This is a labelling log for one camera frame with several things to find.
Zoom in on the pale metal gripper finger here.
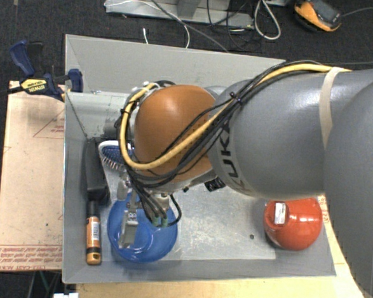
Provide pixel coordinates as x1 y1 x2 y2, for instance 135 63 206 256
116 176 131 202
117 211 139 250

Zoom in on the blue plastic bowl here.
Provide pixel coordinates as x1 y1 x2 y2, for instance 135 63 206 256
104 190 181 267

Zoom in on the orange and black cylinder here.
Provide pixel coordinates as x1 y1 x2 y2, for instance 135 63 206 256
81 200 106 267

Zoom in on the black flat box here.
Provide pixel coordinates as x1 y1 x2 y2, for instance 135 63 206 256
79 137 114 204

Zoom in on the blue and white hairbrush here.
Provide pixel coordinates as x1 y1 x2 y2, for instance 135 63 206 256
96 139 134 174

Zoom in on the grey metal bin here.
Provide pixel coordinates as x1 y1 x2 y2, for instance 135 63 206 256
48 34 352 298

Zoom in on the brown cardboard board, red print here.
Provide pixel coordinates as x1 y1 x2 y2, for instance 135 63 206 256
0 80 76 277

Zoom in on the red round container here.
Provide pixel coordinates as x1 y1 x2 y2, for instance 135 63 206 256
261 194 326 254

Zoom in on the black cylinder on white bracket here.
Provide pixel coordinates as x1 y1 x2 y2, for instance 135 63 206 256
203 175 227 194

